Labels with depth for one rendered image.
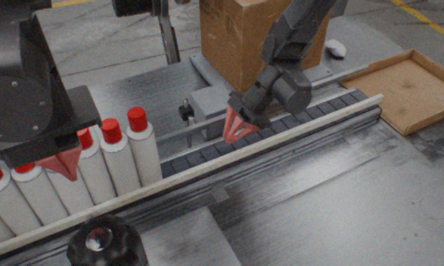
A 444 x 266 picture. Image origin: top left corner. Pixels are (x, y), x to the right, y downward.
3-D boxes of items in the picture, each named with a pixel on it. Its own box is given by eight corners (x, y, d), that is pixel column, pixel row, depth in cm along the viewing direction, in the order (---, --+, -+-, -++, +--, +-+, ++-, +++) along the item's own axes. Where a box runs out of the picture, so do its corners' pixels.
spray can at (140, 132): (145, 194, 79) (127, 125, 65) (135, 178, 82) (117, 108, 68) (167, 184, 81) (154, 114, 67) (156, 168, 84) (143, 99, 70)
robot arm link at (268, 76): (286, 62, 81) (269, 52, 77) (303, 78, 76) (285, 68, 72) (267, 88, 83) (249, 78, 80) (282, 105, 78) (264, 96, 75)
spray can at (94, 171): (92, 210, 77) (62, 142, 62) (92, 190, 80) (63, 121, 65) (117, 205, 77) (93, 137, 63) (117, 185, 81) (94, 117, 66)
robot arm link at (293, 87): (302, 33, 76) (267, 31, 72) (335, 59, 68) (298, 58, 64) (284, 84, 83) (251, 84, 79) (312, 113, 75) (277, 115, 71)
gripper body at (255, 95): (249, 124, 76) (271, 95, 74) (226, 96, 82) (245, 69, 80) (268, 131, 81) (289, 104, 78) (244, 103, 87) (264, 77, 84)
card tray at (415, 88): (403, 137, 98) (408, 125, 95) (339, 83, 114) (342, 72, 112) (477, 103, 108) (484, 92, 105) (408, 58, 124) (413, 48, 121)
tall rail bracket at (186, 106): (193, 165, 91) (190, 116, 80) (182, 146, 96) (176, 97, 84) (205, 161, 92) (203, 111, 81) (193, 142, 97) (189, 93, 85)
